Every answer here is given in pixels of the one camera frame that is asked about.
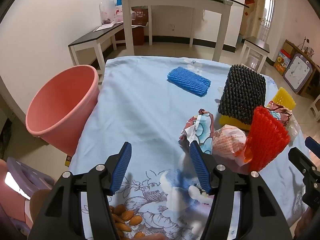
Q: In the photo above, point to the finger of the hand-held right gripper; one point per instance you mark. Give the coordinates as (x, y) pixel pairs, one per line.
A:
(313, 145)
(306, 165)

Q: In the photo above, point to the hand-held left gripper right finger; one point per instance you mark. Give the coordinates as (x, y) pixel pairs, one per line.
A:
(200, 167)

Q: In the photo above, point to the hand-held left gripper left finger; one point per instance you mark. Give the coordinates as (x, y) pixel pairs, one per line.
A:
(122, 165)

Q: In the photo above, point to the floral paper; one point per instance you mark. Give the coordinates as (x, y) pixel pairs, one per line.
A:
(200, 130)

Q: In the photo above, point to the white orange plastic bag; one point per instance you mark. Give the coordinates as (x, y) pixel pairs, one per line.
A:
(227, 140)

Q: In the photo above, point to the foil wrapper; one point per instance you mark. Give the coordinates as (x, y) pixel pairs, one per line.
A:
(281, 116)

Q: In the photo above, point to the red foam net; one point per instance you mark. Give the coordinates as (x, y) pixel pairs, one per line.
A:
(267, 135)

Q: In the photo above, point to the yellow foam net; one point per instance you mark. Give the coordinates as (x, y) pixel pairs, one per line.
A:
(283, 98)

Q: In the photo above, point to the black foam net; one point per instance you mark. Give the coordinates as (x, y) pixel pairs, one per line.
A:
(241, 92)

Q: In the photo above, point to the pink plastic bucket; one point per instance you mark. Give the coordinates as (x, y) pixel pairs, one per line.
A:
(62, 100)

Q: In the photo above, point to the white plastic stool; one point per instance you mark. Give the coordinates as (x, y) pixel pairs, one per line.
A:
(315, 108)

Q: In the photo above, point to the pile of almonds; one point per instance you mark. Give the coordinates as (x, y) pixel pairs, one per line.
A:
(127, 216)

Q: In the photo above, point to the yellow banana peel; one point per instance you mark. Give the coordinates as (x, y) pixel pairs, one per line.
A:
(230, 123)

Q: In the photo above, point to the small yellow box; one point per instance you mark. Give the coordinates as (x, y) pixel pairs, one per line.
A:
(68, 160)

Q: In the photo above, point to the light blue floral tablecloth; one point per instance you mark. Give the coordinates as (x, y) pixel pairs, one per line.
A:
(140, 110)

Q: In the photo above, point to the children's drawing board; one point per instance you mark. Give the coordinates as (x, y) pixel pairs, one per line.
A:
(297, 71)

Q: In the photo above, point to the blue foam net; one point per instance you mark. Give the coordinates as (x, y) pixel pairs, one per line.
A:
(187, 81)

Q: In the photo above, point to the colourful cardboard box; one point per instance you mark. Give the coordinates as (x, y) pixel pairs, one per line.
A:
(281, 62)

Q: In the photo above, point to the tan rounded object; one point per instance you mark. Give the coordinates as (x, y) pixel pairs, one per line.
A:
(37, 202)

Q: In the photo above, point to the purple plastic stool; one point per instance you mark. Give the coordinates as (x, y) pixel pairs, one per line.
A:
(22, 177)

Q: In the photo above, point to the low wooden shelf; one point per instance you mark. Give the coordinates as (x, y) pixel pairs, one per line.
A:
(291, 45)

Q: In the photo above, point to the short black-top white bench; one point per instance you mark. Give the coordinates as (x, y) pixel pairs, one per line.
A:
(257, 43)

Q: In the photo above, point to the long black-top white bench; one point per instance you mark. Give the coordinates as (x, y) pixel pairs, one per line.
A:
(92, 36)

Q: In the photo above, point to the white papers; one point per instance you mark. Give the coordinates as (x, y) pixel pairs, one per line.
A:
(103, 27)

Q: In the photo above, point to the wooden doorway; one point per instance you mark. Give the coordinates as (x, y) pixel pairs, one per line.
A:
(262, 12)

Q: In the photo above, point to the dark red paper bag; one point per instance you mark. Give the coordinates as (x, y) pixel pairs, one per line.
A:
(138, 17)

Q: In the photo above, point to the clear plastic container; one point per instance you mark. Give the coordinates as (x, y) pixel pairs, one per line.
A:
(108, 10)

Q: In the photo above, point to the white glass-top dining table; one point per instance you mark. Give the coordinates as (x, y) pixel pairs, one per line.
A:
(175, 1)

